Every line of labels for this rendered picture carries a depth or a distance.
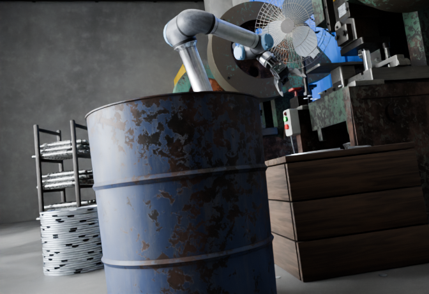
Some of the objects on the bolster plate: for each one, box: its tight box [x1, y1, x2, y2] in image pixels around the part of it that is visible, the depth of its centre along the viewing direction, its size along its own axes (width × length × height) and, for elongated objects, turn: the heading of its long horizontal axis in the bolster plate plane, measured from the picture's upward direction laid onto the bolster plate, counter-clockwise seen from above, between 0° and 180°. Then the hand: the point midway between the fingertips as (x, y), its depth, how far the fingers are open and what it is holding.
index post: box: [361, 49, 372, 71], centre depth 181 cm, size 3×3×10 cm
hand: (295, 87), depth 204 cm, fingers open, 14 cm apart
